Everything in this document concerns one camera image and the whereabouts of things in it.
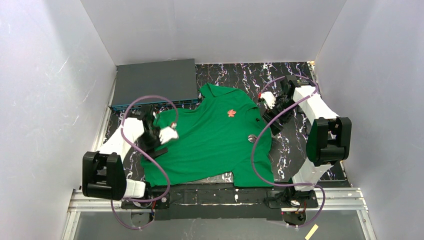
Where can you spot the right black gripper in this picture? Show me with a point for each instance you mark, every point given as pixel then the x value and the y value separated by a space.
pixel 274 116

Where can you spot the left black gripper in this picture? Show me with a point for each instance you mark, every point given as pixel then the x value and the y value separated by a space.
pixel 156 141

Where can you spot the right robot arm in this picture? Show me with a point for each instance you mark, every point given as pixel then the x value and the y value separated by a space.
pixel 328 141

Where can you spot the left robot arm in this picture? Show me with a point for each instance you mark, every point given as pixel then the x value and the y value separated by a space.
pixel 103 174

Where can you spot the round silver badge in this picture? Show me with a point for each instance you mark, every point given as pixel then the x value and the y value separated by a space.
pixel 252 138

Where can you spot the green polo shirt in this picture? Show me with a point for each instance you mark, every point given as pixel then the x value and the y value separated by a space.
pixel 213 140

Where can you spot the yellow tape strip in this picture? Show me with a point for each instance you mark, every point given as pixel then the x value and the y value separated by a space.
pixel 311 232

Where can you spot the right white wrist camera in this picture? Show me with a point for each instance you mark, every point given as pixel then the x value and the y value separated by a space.
pixel 269 99

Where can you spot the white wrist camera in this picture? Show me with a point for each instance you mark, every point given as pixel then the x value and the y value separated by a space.
pixel 167 134
pixel 269 99

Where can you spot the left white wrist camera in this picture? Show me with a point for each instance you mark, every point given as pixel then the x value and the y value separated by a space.
pixel 167 134

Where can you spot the grey network switch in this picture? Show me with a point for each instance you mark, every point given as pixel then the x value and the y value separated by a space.
pixel 173 79

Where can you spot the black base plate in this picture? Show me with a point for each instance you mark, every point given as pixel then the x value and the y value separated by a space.
pixel 224 201

